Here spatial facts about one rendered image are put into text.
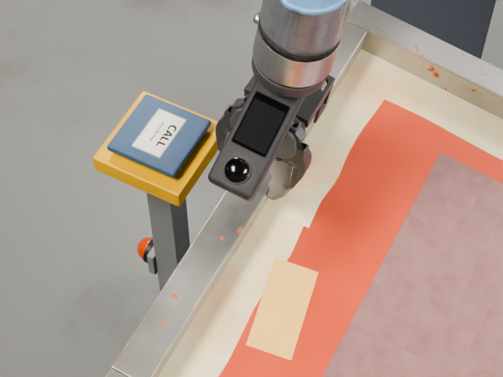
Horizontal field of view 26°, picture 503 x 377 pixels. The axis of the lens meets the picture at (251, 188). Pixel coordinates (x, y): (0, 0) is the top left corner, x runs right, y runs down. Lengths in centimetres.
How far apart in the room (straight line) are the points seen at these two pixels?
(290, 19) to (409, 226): 37
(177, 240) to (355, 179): 44
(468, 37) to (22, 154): 130
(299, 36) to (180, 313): 31
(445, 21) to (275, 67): 74
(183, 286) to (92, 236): 142
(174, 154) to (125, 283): 105
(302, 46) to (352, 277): 32
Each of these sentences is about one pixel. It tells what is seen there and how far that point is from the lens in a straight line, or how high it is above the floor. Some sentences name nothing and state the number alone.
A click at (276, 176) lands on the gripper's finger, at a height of 118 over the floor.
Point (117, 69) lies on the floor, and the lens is 278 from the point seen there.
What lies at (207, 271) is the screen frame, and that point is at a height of 114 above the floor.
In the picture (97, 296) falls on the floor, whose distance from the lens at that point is 241.
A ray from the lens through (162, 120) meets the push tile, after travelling 143.
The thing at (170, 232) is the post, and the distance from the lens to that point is 157.
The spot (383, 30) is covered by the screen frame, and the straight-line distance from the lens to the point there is 130.
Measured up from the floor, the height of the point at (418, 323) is 108.
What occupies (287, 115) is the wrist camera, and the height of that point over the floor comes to 130.
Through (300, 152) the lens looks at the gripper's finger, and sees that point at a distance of 106.
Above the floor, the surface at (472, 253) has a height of 108.
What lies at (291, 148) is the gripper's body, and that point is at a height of 124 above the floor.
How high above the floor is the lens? 209
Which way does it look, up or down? 55 degrees down
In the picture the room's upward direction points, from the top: straight up
